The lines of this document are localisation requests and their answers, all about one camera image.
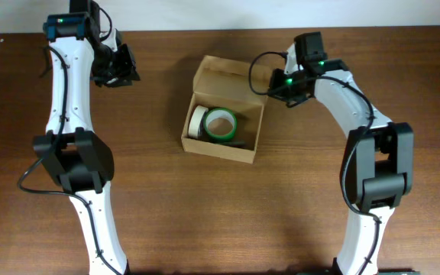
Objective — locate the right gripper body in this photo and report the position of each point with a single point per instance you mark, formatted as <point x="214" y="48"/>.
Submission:
<point x="286" y="85"/>

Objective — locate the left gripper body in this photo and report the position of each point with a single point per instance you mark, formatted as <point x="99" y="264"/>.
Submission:
<point x="111" y="66"/>

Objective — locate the brown cardboard box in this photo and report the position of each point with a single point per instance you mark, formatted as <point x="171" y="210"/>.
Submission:
<point x="223" y="83"/>

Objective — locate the black white marker pen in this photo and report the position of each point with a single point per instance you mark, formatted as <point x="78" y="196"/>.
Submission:
<point x="238" y="144"/>

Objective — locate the green tape roll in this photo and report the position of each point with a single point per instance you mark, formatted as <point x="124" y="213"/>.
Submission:
<point x="220" y="124"/>

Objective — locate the cream masking tape roll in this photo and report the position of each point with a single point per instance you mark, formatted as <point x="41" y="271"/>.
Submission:
<point x="196" y="120"/>

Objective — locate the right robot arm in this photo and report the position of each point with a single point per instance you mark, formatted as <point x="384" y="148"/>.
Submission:
<point x="377" y="165"/>

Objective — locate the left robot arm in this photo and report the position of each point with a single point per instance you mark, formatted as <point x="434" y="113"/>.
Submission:
<point x="77" y="160"/>

